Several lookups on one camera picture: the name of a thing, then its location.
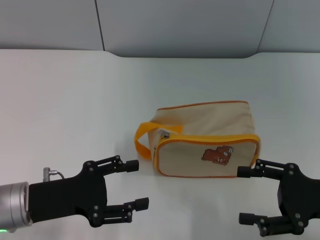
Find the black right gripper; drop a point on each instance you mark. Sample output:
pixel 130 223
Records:
pixel 297 192

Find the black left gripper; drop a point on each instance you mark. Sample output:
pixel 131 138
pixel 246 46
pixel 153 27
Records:
pixel 67 197

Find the beige food bag yellow trim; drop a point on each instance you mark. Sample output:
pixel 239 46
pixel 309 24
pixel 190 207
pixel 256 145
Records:
pixel 205 135

